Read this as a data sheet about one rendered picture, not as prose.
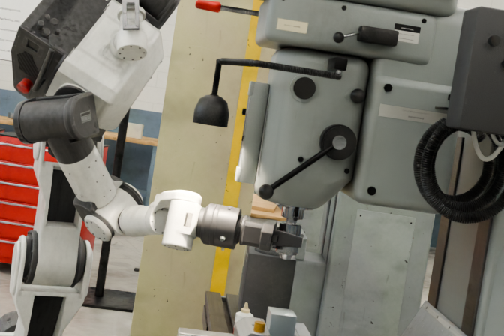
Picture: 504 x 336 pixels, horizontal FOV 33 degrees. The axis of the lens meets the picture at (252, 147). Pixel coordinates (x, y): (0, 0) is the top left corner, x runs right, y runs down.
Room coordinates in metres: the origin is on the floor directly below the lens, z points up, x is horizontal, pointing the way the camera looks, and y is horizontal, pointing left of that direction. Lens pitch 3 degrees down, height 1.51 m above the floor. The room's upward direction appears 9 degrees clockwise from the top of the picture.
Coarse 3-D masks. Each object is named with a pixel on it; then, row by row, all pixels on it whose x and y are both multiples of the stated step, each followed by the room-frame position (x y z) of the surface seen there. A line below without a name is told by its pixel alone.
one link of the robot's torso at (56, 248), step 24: (96, 144) 2.28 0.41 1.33; (48, 168) 2.20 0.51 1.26; (48, 192) 2.20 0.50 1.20; (72, 192) 2.27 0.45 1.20; (48, 216) 2.26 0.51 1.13; (72, 216) 2.28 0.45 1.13; (48, 240) 2.21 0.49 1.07; (72, 240) 2.23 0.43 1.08; (48, 264) 2.20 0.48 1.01; (72, 264) 2.23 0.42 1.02
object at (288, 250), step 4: (280, 228) 1.79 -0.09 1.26; (284, 228) 1.78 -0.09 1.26; (288, 232) 1.78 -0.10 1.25; (292, 232) 1.78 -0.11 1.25; (296, 232) 1.78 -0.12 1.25; (300, 232) 1.79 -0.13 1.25; (300, 236) 1.80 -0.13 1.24; (276, 248) 1.79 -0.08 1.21; (280, 248) 1.78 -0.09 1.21; (284, 248) 1.78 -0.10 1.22; (288, 248) 1.78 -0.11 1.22; (292, 248) 1.78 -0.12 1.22; (296, 248) 1.79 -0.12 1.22; (280, 252) 1.78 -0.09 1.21; (284, 252) 1.78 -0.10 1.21; (288, 252) 1.78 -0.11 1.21; (292, 252) 1.78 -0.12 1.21; (296, 252) 1.79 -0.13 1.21
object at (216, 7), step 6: (198, 0) 1.87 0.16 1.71; (204, 0) 1.87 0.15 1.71; (198, 6) 1.87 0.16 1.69; (204, 6) 1.87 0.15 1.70; (210, 6) 1.87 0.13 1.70; (216, 6) 1.87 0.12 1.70; (222, 6) 1.87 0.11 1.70; (228, 6) 1.88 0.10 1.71; (216, 12) 1.88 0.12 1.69; (234, 12) 1.88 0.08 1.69; (240, 12) 1.88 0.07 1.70; (246, 12) 1.88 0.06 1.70; (252, 12) 1.88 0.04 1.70; (258, 12) 1.88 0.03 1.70
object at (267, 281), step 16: (256, 256) 2.11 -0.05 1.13; (272, 256) 2.11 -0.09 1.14; (256, 272) 2.11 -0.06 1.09; (272, 272) 2.11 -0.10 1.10; (288, 272) 2.11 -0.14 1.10; (256, 288) 2.11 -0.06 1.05; (272, 288) 2.11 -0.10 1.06; (288, 288) 2.11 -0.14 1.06; (240, 304) 2.16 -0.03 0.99; (256, 304) 2.11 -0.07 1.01; (272, 304) 2.11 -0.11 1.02; (288, 304) 2.11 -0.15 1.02
